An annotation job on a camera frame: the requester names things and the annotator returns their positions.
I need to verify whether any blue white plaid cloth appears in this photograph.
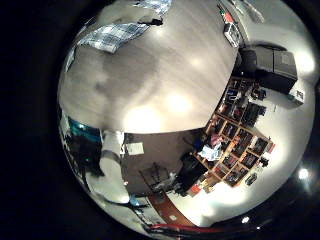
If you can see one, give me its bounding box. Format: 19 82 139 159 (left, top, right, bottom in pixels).
64 0 174 73

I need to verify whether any small white device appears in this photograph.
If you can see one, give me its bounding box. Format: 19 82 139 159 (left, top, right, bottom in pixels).
222 21 242 48

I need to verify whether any teal lit screen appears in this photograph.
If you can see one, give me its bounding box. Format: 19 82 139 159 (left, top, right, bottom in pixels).
68 118 102 143

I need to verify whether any white paper sheet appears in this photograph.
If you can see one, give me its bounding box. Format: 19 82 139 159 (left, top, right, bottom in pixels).
124 142 145 156

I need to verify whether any black storage box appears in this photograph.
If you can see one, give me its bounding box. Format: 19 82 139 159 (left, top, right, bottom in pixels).
238 44 299 95

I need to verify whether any wooden cubby shelf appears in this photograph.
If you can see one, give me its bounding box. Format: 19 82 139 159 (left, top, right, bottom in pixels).
191 75 278 189

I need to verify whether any white cardboard box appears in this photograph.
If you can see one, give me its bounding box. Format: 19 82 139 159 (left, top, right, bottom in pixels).
287 87 306 108

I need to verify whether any brown wooden board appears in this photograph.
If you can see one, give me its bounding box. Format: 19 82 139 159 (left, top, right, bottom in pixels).
148 191 198 228

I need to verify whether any black wire cart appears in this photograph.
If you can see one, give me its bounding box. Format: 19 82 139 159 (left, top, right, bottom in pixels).
139 162 172 192

